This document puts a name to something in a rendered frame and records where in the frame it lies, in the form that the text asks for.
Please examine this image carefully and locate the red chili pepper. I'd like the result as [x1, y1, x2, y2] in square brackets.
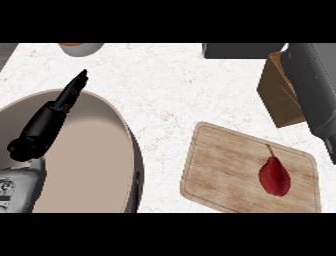
[257, 143, 292, 198]

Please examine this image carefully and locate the dark grey box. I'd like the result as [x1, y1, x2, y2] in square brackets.
[201, 42, 289, 61]

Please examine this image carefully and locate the small grey bowl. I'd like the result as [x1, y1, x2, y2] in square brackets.
[56, 42, 106, 58]

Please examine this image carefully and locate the wooden cutting board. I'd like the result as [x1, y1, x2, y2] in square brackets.
[179, 121, 323, 214]

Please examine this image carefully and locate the large beige bowl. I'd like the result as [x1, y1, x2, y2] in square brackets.
[0, 87, 146, 214]

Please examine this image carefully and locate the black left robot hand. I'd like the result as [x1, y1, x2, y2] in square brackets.
[6, 68, 90, 163]

